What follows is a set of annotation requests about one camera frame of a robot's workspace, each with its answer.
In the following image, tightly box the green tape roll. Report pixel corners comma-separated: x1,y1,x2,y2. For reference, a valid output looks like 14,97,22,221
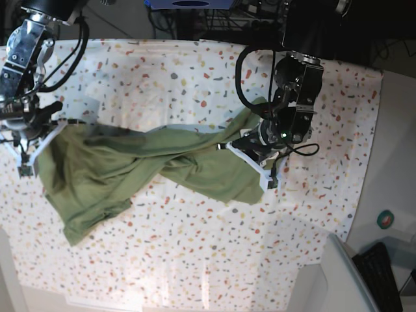
376,210,395,229

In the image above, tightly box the black keyboard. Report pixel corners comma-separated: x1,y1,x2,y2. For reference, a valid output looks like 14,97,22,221
352,242,403,312

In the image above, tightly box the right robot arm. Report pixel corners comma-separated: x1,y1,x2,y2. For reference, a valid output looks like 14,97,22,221
1,1,90,141

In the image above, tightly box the green t-shirt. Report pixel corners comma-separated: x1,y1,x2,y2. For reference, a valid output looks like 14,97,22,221
38,109,279,246

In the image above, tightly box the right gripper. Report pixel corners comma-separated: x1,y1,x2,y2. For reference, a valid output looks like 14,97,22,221
1,101,63,143

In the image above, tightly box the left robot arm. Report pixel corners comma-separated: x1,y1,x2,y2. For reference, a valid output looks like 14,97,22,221
227,1,352,168

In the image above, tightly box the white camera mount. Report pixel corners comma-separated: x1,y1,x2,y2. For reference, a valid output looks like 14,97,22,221
216,142,280,192
1,119,86,179

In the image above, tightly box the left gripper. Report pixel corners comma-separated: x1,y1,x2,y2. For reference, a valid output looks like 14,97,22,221
240,120,293,165

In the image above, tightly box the terrazzo patterned tablecloth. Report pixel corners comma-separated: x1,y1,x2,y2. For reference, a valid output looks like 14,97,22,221
1,40,383,311

